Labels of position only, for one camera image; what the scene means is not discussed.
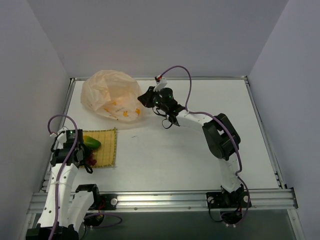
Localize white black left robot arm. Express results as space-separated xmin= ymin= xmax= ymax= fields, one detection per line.
xmin=25 ymin=129 xmax=100 ymax=240

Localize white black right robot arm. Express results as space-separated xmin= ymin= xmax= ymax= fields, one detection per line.
xmin=137 ymin=86 xmax=243 ymax=194

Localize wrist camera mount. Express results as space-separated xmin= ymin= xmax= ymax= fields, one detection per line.
xmin=49 ymin=126 xmax=68 ymax=139
xmin=153 ymin=75 xmax=167 ymax=92

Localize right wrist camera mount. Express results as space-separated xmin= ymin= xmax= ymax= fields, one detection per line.
xmin=153 ymin=75 xmax=167 ymax=92

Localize banana print plastic bag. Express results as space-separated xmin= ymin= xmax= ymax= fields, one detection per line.
xmin=80 ymin=70 xmax=144 ymax=123

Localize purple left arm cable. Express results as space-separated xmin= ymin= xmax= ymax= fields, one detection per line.
xmin=47 ymin=114 xmax=123 ymax=240

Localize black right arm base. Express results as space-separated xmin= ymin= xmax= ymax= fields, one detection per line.
xmin=206 ymin=191 xmax=252 ymax=228

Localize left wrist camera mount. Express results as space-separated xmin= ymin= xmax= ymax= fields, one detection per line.
xmin=49 ymin=126 xmax=68 ymax=139

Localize yellow woven placemat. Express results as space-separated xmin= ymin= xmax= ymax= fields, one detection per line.
xmin=83 ymin=128 xmax=117 ymax=168

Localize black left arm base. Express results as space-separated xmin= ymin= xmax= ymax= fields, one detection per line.
xmin=84 ymin=193 xmax=118 ymax=227

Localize dark red fake grapes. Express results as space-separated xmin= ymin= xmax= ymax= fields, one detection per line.
xmin=85 ymin=154 xmax=97 ymax=167

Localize front aluminium mounting rail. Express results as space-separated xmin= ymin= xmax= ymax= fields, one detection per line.
xmin=28 ymin=188 xmax=299 ymax=213

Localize green fake fruit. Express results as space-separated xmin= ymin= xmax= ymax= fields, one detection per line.
xmin=83 ymin=135 xmax=101 ymax=150

